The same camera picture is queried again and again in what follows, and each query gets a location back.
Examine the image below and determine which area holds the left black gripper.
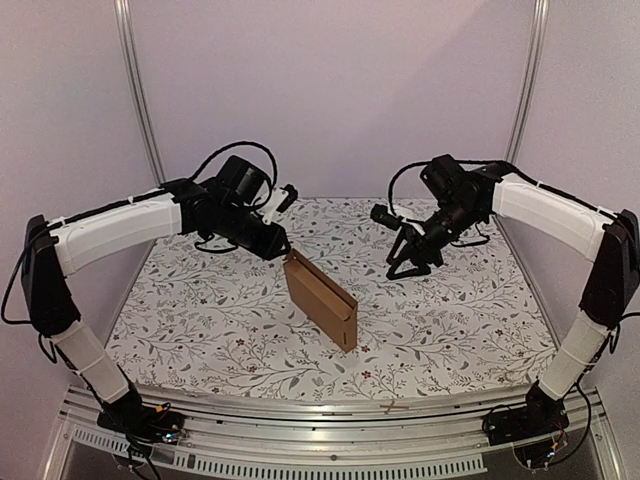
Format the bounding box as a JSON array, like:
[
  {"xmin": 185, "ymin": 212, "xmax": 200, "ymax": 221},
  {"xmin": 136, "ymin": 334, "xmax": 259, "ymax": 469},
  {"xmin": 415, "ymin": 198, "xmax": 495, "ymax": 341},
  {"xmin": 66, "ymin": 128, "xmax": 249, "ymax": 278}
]
[{"xmin": 216, "ymin": 202, "xmax": 292, "ymax": 261}]

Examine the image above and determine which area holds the brown cardboard paper box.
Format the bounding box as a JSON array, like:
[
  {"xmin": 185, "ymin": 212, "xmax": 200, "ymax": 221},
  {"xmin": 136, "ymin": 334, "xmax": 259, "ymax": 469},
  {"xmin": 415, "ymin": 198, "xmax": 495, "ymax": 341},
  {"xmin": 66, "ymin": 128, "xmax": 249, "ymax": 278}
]
[{"xmin": 284, "ymin": 249, "xmax": 358, "ymax": 353}]

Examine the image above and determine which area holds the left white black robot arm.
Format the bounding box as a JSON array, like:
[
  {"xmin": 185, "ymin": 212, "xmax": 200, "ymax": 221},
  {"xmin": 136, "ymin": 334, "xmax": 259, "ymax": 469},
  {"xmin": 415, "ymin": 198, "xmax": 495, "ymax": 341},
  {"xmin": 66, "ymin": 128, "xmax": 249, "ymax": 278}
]
[{"xmin": 11, "ymin": 155, "xmax": 298, "ymax": 434}]

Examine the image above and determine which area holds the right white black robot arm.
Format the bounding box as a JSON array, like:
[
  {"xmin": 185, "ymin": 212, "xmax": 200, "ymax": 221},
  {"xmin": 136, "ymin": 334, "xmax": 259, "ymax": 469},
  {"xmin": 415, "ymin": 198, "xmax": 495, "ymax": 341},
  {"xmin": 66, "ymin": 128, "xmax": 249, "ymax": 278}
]
[{"xmin": 370, "ymin": 154, "xmax": 639, "ymax": 436}]

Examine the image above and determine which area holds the floral patterned table cloth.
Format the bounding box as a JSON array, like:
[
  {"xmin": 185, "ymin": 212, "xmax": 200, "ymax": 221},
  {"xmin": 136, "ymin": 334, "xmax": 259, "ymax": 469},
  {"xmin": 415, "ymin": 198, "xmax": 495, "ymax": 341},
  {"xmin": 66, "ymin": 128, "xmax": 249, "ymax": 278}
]
[{"xmin": 107, "ymin": 199, "xmax": 555, "ymax": 402}]

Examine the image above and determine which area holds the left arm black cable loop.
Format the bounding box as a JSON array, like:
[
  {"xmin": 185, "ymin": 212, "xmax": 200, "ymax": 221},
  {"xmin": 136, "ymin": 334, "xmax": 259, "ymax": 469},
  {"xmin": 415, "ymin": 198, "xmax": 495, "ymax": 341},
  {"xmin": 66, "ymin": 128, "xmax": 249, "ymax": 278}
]
[{"xmin": 192, "ymin": 140, "xmax": 279, "ymax": 209}]

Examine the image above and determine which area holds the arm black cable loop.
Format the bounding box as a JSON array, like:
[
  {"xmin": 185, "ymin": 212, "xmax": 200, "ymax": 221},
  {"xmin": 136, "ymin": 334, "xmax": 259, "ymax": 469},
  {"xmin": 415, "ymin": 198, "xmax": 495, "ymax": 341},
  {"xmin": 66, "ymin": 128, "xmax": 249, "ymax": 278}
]
[
  {"xmin": 387, "ymin": 159, "xmax": 491, "ymax": 249},
  {"xmin": 192, "ymin": 140, "xmax": 279, "ymax": 209}
]

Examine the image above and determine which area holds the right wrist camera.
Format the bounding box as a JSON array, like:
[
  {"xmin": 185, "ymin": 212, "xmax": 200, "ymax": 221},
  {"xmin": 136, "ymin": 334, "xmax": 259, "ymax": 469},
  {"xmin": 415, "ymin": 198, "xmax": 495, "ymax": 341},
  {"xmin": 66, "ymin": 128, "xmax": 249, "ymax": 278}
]
[{"xmin": 370, "ymin": 204, "xmax": 412, "ymax": 231}]

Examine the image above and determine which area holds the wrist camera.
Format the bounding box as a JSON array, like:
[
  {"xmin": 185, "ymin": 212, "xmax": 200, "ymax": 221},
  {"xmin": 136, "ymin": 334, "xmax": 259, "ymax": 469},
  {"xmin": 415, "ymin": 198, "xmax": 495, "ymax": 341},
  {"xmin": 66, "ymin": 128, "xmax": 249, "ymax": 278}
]
[
  {"xmin": 258, "ymin": 184, "xmax": 298, "ymax": 225},
  {"xmin": 370, "ymin": 204, "xmax": 412, "ymax": 231}
]

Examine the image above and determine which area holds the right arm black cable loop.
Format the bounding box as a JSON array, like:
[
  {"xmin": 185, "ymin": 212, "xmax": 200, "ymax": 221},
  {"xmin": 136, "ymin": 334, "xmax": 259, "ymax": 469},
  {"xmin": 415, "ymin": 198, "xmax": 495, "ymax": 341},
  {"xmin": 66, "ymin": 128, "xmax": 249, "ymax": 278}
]
[{"xmin": 387, "ymin": 159, "xmax": 491, "ymax": 249}]

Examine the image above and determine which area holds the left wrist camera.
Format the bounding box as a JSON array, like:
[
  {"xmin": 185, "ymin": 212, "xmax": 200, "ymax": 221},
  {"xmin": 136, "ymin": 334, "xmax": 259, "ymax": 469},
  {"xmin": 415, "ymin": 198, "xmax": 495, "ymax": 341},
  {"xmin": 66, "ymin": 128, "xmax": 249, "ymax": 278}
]
[{"xmin": 258, "ymin": 184, "xmax": 298, "ymax": 225}]

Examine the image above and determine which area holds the aluminium front rail base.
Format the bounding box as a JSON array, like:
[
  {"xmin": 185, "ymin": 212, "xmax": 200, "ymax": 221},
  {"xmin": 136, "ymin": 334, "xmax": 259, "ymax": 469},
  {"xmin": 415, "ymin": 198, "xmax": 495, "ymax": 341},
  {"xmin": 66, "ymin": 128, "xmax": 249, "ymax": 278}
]
[{"xmin": 43, "ymin": 386, "xmax": 626, "ymax": 479}]

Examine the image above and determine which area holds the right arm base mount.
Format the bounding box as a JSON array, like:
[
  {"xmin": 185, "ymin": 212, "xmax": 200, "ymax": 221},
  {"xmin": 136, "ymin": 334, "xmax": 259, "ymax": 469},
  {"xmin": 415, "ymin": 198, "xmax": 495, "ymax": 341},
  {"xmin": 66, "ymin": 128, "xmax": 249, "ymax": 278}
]
[{"xmin": 481, "ymin": 399, "xmax": 569, "ymax": 446}]

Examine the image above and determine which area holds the left aluminium frame post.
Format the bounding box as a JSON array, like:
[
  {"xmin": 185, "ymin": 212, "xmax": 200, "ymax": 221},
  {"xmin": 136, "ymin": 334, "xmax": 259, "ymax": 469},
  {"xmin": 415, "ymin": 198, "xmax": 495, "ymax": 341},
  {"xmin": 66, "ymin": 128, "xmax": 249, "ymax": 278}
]
[{"xmin": 113, "ymin": 0, "xmax": 166, "ymax": 185}]

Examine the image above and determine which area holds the aluminium frame post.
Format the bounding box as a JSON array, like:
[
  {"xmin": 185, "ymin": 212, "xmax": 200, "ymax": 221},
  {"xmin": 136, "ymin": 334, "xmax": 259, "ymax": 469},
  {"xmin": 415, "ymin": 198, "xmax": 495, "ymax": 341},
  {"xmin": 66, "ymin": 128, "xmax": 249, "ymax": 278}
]
[
  {"xmin": 505, "ymin": 0, "xmax": 550, "ymax": 164},
  {"xmin": 113, "ymin": 0, "xmax": 166, "ymax": 185}
]

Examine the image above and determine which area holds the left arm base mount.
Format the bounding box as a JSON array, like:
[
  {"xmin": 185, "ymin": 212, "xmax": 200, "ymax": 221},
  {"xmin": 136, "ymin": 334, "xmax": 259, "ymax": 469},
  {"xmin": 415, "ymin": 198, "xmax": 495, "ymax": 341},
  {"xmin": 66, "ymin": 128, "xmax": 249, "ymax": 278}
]
[{"xmin": 97, "ymin": 397, "xmax": 186, "ymax": 444}]

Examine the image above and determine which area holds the right aluminium frame post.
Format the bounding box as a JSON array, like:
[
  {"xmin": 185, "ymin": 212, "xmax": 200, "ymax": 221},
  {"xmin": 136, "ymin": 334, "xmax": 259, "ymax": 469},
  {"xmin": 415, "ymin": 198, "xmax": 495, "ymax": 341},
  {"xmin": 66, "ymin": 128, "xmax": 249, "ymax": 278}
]
[{"xmin": 505, "ymin": 0, "xmax": 550, "ymax": 164}]

